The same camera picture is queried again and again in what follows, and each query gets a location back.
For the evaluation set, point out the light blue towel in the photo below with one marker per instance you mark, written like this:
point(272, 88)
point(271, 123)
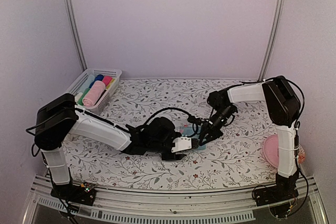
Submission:
point(90, 79)
point(187, 130)

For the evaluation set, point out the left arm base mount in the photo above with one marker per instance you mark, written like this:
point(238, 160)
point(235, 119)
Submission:
point(74, 193)

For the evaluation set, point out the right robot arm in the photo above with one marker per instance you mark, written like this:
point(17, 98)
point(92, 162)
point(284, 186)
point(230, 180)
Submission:
point(284, 109)

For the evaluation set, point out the yellow rolled towel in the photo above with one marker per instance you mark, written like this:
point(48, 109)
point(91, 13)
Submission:
point(110, 84)

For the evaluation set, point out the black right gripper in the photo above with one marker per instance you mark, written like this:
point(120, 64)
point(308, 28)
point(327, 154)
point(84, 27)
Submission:
point(206, 130)

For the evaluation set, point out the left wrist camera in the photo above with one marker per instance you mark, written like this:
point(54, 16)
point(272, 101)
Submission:
point(184, 143)

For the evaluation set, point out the light blue rolled towel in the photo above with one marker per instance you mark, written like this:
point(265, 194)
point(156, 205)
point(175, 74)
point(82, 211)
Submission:
point(90, 79)

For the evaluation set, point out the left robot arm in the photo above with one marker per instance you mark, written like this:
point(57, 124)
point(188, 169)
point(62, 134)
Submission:
point(63, 117)

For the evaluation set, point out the green rolled towel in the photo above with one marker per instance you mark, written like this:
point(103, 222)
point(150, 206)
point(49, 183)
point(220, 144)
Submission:
point(78, 96)

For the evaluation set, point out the front aluminium rail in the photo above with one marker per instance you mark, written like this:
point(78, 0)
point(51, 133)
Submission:
point(126, 205)

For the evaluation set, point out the pink rolled towel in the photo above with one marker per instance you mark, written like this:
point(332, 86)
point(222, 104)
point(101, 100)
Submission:
point(106, 80)

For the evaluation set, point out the pink plate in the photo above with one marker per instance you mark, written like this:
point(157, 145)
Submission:
point(270, 150)

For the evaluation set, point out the red patterned bowl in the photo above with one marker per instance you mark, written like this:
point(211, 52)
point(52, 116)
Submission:
point(301, 155)

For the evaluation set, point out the dark blue rolled towel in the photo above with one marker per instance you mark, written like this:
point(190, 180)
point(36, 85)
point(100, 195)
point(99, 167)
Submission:
point(99, 77)

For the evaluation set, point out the floral tablecloth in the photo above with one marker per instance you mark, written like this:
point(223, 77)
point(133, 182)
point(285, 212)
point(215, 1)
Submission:
point(234, 160)

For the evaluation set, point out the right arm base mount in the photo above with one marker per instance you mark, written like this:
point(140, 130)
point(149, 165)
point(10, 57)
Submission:
point(265, 195)

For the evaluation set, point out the pink towel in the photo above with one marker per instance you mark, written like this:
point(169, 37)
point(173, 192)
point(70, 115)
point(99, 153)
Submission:
point(106, 80)
point(92, 96)

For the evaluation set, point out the white plastic basket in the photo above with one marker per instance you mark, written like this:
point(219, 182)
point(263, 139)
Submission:
point(106, 95)

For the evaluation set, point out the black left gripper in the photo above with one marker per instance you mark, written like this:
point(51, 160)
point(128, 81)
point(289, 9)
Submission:
point(172, 158)

